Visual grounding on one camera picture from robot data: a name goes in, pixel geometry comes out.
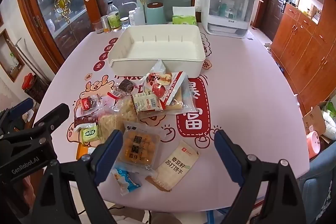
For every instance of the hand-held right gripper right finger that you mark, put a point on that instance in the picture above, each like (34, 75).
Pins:
(225, 151)

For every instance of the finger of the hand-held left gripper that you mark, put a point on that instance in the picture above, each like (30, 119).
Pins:
(22, 106)
(53, 115)

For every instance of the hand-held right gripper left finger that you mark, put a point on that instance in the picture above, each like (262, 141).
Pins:
(110, 153)

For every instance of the orange ball snack packet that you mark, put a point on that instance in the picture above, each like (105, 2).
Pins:
(139, 148)

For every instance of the dark brown snack packet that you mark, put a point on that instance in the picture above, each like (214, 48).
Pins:
(84, 121)

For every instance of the white plastic storage bin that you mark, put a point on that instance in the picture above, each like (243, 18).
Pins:
(157, 43)

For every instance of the dark woven basket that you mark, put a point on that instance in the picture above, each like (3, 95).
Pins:
(39, 90)

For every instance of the small green snack packet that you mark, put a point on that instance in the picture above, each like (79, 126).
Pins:
(90, 135)

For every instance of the large clear rice crisp packet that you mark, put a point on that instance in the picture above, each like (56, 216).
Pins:
(111, 125)

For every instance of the blue white candy packet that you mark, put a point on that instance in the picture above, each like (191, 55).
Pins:
(125, 180)

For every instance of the red round candy packet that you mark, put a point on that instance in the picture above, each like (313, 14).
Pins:
(88, 104)

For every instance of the small clear rice crisp packet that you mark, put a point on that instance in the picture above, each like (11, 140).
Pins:
(126, 108)

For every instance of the beige cracker packet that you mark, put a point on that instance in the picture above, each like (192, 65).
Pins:
(176, 169)

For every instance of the white label biscuit packet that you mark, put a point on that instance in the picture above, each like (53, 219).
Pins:
(147, 103)

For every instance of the clear bread packet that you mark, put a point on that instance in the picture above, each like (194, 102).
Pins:
(185, 102)

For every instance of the red apple cake packet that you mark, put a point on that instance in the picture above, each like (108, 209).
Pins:
(164, 85)

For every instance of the pink round container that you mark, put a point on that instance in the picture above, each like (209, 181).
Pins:
(313, 145)

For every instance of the cardboard box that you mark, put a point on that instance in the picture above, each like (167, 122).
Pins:
(313, 119)

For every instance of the glass cup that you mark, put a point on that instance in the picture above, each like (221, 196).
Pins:
(98, 27)

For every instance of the blue chair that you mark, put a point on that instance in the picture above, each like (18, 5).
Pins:
(320, 184)

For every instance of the metal can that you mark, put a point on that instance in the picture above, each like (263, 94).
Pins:
(105, 24)

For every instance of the clear bottle green label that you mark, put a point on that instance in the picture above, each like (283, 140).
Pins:
(114, 18)

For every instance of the small glass jar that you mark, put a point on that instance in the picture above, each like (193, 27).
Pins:
(124, 23)

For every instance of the small white bottle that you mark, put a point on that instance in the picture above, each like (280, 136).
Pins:
(131, 18)

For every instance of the tall white plastic bottle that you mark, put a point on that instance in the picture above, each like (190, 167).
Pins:
(140, 16)

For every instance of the green tissue box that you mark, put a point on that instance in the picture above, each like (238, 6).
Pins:
(183, 19)

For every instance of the white lidded countertop appliance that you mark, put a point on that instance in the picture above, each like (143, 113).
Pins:
(225, 11)

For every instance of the teal canister brown lid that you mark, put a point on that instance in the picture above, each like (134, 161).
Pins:
(155, 14)

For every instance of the wooden wall frame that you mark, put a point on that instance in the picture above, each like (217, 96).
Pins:
(10, 56)

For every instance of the wooden wall cabinet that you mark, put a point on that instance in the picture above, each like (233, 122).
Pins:
(307, 43)

